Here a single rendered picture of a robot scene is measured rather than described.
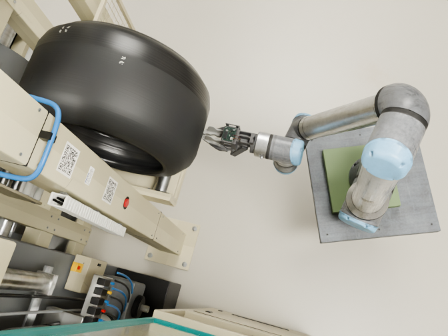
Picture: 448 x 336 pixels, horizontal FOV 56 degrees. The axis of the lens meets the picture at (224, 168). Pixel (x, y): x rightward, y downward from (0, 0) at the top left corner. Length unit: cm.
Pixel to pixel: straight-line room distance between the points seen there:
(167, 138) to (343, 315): 158
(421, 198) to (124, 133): 132
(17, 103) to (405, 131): 85
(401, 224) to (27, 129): 152
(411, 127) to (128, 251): 188
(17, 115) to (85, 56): 39
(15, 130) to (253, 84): 207
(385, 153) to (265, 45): 199
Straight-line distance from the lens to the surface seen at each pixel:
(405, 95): 115
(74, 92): 121
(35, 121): 97
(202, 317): 156
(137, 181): 179
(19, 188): 168
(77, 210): 123
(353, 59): 294
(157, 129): 121
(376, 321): 252
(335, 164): 193
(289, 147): 146
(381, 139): 109
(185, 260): 249
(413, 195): 201
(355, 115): 131
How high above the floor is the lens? 245
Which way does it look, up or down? 71 degrees down
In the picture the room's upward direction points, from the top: 17 degrees counter-clockwise
